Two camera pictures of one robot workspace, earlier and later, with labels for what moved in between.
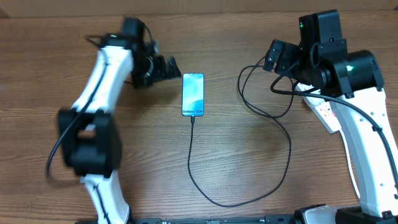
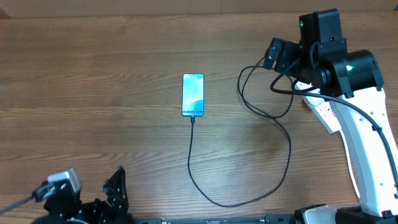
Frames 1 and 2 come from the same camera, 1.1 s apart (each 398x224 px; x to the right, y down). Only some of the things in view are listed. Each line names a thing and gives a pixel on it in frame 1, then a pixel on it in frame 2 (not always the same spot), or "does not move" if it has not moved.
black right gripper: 288,56 does not move
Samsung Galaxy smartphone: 193,94 does not move
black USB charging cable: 196,186 does not move
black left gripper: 160,74 to 118,198
